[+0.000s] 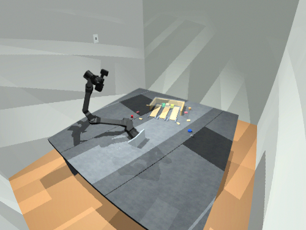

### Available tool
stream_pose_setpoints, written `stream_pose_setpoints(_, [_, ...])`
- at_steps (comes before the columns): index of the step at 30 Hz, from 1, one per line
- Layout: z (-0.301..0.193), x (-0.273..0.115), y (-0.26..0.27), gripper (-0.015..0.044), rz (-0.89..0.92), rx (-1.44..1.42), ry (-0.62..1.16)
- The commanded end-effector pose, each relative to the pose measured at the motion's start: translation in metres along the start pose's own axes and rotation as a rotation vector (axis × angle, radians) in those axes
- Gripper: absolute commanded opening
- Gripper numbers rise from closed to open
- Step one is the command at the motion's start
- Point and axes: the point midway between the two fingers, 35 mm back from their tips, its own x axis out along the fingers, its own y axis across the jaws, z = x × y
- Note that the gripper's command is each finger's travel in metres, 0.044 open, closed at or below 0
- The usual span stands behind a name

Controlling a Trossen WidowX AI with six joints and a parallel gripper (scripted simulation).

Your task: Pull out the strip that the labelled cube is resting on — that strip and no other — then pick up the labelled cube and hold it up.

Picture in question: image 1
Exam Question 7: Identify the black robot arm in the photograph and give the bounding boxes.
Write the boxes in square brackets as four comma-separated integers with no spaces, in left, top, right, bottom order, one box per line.
[82,70,140,139]

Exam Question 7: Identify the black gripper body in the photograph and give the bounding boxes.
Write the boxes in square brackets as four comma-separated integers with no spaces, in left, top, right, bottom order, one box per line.
[95,69,108,92]

